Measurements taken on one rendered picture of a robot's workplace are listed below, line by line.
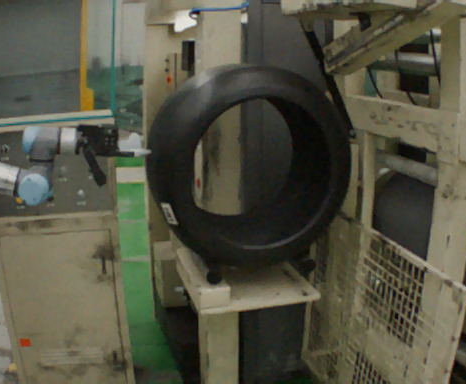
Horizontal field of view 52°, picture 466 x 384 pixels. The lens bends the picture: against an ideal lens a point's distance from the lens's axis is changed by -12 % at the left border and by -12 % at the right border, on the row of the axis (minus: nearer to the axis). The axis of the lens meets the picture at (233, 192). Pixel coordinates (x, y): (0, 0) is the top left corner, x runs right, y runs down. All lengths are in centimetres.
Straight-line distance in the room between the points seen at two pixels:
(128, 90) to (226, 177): 869
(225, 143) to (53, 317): 103
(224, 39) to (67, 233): 95
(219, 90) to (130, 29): 915
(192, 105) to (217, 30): 44
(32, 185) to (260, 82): 63
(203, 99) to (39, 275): 111
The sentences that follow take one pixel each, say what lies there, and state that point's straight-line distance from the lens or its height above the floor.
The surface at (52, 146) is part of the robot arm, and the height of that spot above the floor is 127.
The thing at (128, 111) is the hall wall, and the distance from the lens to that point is 1043.
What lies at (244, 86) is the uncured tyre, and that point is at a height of 141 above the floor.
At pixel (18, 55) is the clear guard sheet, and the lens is 202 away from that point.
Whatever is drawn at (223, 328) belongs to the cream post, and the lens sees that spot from 198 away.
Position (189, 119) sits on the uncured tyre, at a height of 133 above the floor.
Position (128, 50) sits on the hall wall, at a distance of 1046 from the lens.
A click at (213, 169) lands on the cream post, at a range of 176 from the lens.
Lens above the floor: 148
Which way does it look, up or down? 14 degrees down
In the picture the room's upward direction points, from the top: straight up
